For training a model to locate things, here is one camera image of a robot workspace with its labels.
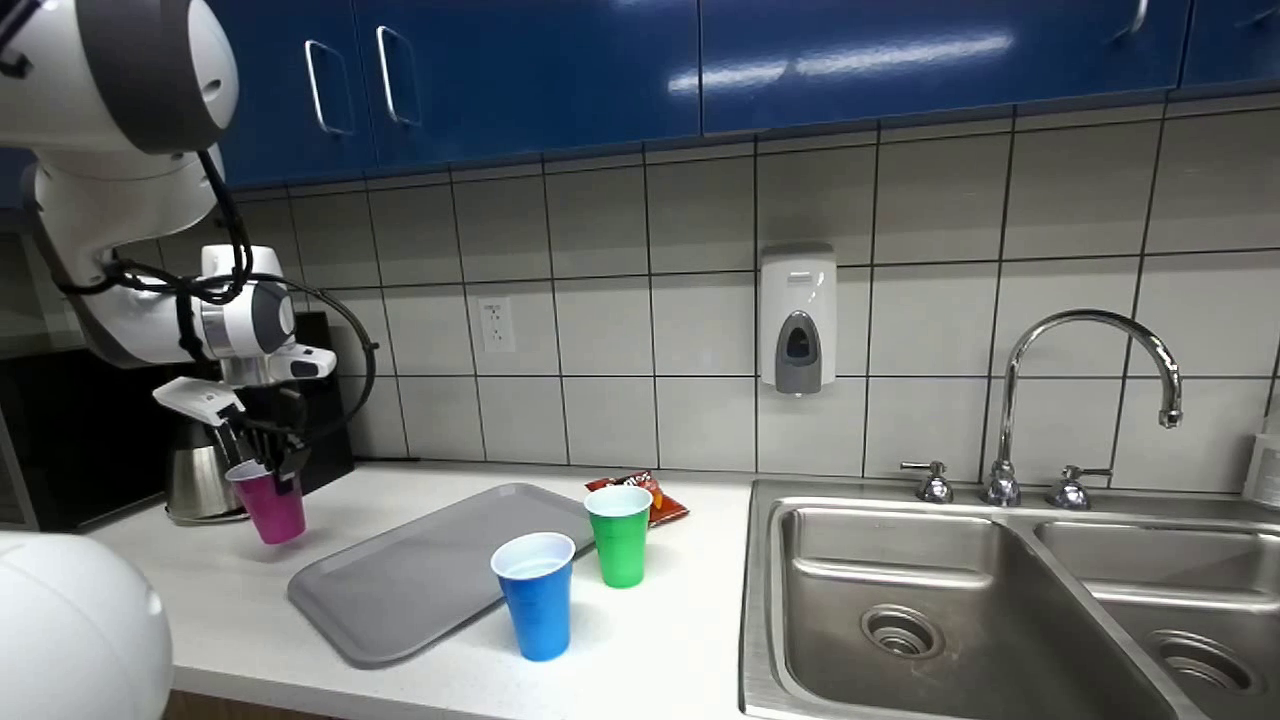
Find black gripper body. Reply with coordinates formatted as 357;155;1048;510
206;412;292;458

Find magenta plastic cup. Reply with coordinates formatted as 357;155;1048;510
219;455;312;548

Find blue plastic cup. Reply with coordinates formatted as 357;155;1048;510
488;528;581;665

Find green plastic cup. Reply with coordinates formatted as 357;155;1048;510
581;485;656;593

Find grey plastic tray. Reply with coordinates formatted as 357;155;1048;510
282;478;598;672

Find black coffee maker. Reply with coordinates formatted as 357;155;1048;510
154;313;359;528

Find steel coffee carafe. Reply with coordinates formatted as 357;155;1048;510
165;419;256;528

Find black microwave oven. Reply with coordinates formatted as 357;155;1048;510
0;339;174;534

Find orange Doritos chip bag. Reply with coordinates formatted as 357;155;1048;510
583;466;693;532

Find stainless steel double sink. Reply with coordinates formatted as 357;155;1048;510
734;474;1280;720

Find blue upper cabinets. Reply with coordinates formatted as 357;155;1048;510
0;0;1280;214

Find chrome gooseneck faucet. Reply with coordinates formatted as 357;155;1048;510
978;308;1188;506

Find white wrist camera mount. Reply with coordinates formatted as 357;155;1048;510
147;372;253;430

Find white wall soap dispenser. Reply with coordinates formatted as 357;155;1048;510
754;252;841;395

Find chrome faucet handle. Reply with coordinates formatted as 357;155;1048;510
1043;458;1114;510
897;455;956;506

